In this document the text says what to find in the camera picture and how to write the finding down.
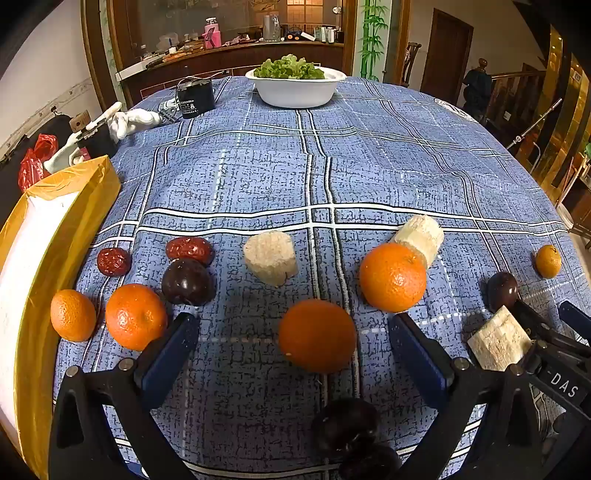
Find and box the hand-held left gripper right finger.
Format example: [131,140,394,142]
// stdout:
[389,313,561,480]

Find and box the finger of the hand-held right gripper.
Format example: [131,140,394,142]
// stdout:
[558,300,591,330]
[513,299,591,358]

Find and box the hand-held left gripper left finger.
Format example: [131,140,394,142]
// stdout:
[48,313,200,480]

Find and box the pale sugarcane chunk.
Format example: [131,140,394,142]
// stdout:
[393,214,445,269]
[243,231,297,288]
[467,306,533,372]

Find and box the dark purple plum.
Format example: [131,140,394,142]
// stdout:
[486,271,519,313]
[161,258,217,307]
[311,399,382,453]
[339,444,402,480]

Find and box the orange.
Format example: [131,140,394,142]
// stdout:
[105,283,168,352]
[359,243,428,313]
[277,299,358,374]
[50,289,98,343]
[534,244,563,280]

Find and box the yellow-rimmed white tray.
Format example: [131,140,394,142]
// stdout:
[0,156,122,480]

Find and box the red date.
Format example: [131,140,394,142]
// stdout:
[96,248,131,278]
[165,237,214,267]

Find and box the metal rod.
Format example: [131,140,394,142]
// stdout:
[505,98,563,149]

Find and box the blue plaid tablecloth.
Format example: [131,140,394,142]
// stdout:
[53,76,583,480]

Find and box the black jar with brown top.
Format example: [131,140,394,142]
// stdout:
[69,111,118,158]

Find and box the pale glove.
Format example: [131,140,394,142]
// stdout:
[45,134,93,174]

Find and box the wooden stair railing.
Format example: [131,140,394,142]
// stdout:
[485,62,550,139]

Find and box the red plastic bag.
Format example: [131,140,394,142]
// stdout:
[17,134,60,193]

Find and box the white glove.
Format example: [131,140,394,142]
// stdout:
[107,102,163,140]

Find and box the black cylindrical device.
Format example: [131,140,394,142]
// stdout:
[176,78,217,120]

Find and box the black leather chair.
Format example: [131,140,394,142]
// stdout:
[0,113,75,199]

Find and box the wooden door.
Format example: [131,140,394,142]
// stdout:
[420,9,474,95]

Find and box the wooden chair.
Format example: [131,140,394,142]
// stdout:
[402,41,423,88]

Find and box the white bowl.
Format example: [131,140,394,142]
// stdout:
[245,67,348,109]

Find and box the wooden display cabinet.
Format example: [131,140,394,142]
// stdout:
[81,0,358,109]

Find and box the green lettuce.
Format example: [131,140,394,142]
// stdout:
[254,54,326,80]

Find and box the pink bottle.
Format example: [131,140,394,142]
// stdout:
[203,17,222,49]

